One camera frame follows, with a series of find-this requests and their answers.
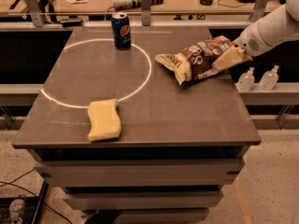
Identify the metal post left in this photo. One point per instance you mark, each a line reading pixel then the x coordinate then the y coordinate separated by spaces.
pixel 35 13

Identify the clear sanitizer bottle left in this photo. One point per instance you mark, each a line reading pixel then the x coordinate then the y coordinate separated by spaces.
pixel 246 80

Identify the drawer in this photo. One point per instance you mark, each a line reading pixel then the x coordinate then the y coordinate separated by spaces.
pixel 162 215
pixel 141 173
pixel 144 200

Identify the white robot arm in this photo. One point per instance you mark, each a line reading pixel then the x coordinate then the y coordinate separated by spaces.
pixel 277 27

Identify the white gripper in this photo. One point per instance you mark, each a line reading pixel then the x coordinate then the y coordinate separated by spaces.
pixel 249 43

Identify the metal post centre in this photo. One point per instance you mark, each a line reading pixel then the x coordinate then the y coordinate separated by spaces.
pixel 145 12

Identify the clear sanitizer bottle right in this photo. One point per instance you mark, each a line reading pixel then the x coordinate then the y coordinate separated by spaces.
pixel 269 79

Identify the black wire basket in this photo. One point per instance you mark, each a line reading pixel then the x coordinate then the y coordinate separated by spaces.
pixel 22 209

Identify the middle drawer front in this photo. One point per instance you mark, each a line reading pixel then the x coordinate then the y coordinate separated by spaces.
pixel 144 200

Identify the top drawer front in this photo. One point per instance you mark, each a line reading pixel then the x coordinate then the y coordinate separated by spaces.
pixel 141 173

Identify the metal post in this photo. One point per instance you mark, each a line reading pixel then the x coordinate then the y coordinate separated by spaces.
pixel 258 10
pixel 145 12
pixel 35 13

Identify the yellow sponge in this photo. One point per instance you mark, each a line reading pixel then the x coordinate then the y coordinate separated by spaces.
pixel 104 119

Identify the metal post right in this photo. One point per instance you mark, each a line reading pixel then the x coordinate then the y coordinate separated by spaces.
pixel 258 10

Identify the blue pepsi can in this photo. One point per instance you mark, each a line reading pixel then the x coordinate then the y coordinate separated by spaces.
pixel 121 30

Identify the bottom drawer front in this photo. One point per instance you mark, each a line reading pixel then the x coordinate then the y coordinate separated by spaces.
pixel 162 215

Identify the brown chip bag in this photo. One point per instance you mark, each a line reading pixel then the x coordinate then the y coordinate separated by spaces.
pixel 195 62

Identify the clear sanitizer bottle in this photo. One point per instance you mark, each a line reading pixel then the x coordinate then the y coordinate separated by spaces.
pixel 246 80
pixel 269 79

